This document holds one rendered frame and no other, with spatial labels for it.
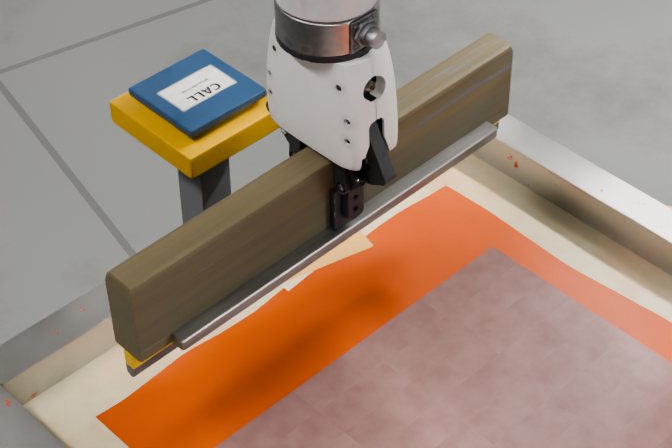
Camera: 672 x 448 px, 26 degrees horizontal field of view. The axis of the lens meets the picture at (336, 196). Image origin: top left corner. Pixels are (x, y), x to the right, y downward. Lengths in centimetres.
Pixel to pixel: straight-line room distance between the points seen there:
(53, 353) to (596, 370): 44
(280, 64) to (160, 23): 222
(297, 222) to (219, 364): 17
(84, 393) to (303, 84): 33
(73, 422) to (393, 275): 31
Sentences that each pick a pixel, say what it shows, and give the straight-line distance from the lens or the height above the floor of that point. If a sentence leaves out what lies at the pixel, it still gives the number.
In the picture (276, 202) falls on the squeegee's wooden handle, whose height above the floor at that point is 114.
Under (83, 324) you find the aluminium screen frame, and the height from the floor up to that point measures 99.
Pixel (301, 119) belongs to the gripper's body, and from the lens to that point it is 108.
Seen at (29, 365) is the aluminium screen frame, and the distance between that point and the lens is 119.
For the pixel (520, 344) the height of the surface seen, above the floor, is 96.
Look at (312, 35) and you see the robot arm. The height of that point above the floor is 127.
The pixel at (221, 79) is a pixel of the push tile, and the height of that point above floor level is 97.
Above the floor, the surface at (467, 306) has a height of 96.
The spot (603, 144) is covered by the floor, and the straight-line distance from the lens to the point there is 297.
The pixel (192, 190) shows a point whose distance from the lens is 154.
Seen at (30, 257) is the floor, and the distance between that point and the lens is 274.
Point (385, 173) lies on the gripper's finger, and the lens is 107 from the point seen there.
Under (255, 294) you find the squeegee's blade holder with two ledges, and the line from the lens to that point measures 109.
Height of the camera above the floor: 185
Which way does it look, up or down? 41 degrees down
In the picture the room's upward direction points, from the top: straight up
